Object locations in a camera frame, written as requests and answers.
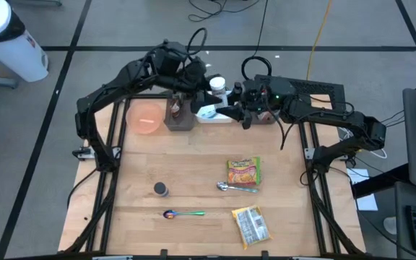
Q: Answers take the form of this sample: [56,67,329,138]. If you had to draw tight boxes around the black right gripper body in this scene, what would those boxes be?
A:
[242,77,295,113]

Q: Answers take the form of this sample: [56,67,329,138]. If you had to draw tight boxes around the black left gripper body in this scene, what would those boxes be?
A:
[173,57,212,97]

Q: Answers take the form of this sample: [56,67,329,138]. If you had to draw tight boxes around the clear spice jar white label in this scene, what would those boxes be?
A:
[209,76,230,110]

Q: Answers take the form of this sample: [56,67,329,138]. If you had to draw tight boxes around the teal plastic spoon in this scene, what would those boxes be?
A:
[199,107,218,120]

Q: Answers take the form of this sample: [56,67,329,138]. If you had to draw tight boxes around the lime chili shrimp ramen packet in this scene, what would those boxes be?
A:
[226,156,261,188]

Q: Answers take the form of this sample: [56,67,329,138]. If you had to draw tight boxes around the silver metal spoon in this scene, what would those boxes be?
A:
[216,181,259,194]

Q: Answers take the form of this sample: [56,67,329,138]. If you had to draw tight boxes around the garlic powder jar black lid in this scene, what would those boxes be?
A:
[152,181,170,198]

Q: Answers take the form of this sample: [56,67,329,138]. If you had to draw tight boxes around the iridescent metal spoon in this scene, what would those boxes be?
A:
[162,209,207,220]

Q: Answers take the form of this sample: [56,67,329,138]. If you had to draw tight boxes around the white plastic bin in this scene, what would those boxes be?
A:
[195,90,238,124]

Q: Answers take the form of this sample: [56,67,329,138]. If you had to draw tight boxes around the grey plastic bin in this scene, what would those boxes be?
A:
[243,108,283,126]
[163,94,196,131]

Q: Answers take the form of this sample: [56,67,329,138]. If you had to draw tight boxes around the pink bowl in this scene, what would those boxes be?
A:
[125,103,165,135]

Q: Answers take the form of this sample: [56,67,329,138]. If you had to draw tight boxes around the yellow ramen packet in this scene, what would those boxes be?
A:
[231,204,272,250]

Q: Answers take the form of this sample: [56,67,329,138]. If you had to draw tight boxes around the black desk leg bar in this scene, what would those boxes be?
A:
[352,162,410,199]

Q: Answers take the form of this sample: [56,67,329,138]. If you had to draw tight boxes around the white paper sheet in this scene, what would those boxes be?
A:
[345,168,378,212]

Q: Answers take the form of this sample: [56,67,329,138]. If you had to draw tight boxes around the grey metal floor bar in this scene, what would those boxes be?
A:
[8,0,64,7]

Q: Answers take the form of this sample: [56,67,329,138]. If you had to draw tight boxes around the white trash can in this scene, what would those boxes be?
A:
[0,0,50,83]

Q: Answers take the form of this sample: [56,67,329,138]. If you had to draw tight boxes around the white computer mouse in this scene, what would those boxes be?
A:
[383,216,399,235]

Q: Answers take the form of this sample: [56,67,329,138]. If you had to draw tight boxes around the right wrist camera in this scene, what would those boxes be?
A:
[242,110,254,130]

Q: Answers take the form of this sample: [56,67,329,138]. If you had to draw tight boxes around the coiled black cable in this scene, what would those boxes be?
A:
[240,0,273,86]

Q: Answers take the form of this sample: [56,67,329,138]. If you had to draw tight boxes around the black floor cable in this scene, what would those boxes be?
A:
[188,0,263,23]

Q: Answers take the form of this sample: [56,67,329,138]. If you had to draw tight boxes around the yellow cable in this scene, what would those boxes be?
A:
[305,0,334,81]

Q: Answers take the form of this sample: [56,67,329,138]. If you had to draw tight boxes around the white cable bundle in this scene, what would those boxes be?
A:
[337,126,389,160]

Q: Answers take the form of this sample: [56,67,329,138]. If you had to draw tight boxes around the black table frame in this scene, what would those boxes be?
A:
[61,81,366,260]

